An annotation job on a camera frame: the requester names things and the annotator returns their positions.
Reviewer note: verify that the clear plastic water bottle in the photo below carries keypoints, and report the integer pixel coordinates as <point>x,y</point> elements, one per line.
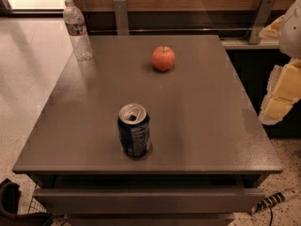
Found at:
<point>76,26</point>

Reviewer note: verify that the striped power strip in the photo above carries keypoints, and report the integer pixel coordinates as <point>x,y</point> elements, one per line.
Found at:
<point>275,199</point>

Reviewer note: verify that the blue soda can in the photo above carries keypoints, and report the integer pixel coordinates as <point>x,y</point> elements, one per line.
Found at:
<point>134,130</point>

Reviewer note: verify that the grey metal bracket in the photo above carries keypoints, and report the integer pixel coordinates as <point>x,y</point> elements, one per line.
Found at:
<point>121,16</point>
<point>262,15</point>

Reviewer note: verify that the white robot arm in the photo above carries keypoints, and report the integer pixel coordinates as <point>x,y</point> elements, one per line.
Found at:
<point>290,32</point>

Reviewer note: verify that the wire mesh basket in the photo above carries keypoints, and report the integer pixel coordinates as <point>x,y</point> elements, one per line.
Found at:
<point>35,206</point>

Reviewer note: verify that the right grey metal bracket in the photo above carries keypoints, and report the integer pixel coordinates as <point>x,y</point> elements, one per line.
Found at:
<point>262,15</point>

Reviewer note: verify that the left grey metal bracket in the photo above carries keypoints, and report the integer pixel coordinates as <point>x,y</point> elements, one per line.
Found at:
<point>121,16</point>

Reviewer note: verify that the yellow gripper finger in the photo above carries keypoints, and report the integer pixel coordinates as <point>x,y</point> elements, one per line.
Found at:
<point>283,91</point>
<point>271,32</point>

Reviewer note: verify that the red apple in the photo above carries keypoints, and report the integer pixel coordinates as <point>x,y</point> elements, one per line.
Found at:
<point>163,58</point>

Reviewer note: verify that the grey drawer cabinet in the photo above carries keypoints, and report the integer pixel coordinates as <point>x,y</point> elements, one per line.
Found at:
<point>152,131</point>

